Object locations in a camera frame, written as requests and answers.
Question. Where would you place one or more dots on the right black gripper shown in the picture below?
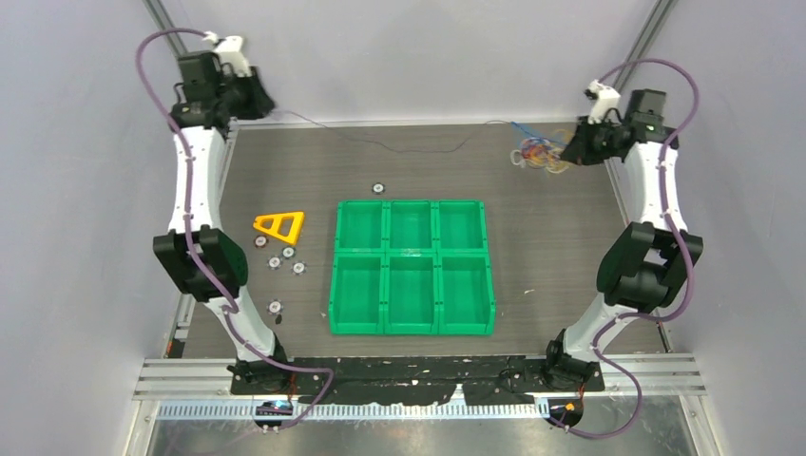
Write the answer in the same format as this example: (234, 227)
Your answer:
(576, 151)

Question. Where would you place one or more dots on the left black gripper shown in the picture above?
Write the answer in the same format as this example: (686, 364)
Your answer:
(262, 104)

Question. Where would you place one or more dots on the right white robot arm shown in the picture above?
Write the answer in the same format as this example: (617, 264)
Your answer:
(648, 264)

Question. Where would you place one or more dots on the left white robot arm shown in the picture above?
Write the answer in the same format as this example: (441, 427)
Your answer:
(217, 87)

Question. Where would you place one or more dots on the yellow triangular plastic piece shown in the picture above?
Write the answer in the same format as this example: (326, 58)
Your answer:
(285, 227)

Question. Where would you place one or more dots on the red poker chip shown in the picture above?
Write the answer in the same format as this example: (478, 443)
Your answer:
(261, 241)

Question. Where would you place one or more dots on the poker chip left middle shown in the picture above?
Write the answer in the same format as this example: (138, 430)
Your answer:
(274, 262)

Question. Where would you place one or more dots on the poker chip right middle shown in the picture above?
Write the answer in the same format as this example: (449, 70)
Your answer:
(299, 268)

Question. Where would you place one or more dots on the green six-compartment bin tray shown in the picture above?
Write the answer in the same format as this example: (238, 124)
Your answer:
(412, 267)

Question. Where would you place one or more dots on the poker chip lowest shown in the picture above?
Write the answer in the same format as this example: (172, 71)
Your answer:
(274, 307)

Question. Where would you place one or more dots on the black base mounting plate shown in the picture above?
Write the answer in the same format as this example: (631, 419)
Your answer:
(417, 380)

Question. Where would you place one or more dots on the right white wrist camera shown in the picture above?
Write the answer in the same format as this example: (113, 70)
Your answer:
(604, 98)

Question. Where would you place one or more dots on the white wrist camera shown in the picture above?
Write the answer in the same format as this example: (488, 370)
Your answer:
(604, 98)
(230, 50)

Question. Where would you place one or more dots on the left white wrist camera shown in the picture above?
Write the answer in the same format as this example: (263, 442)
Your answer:
(230, 50)

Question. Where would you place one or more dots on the aluminium front rail frame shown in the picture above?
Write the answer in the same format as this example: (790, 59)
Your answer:
(641, 404)

